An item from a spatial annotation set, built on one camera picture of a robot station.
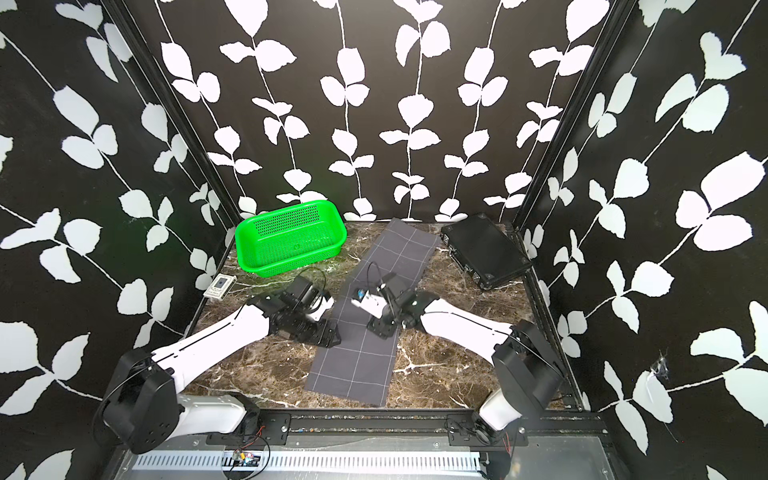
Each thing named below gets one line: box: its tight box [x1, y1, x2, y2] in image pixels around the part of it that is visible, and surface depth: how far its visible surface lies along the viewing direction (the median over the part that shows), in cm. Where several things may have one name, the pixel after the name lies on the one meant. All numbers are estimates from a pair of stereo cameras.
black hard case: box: [440, 213, 533, 290], surface depth 117 cm
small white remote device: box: [203, 273, 237, 301], surface depth 100 cm
